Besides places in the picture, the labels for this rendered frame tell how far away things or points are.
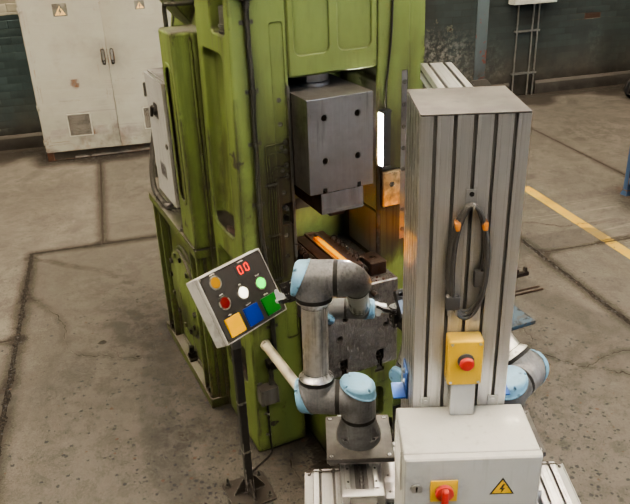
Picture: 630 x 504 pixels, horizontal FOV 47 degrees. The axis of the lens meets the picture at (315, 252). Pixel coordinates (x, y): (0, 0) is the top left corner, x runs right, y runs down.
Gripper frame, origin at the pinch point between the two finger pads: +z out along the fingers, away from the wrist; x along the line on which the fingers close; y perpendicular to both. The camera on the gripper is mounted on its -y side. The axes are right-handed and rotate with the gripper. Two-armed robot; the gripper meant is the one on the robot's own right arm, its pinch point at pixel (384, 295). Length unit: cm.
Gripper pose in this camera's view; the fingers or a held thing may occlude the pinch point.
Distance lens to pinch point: 298.5
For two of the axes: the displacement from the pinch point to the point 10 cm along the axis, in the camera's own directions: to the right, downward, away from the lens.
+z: -4.3, -3.8, 8.2
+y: 0.4, 9.0, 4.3
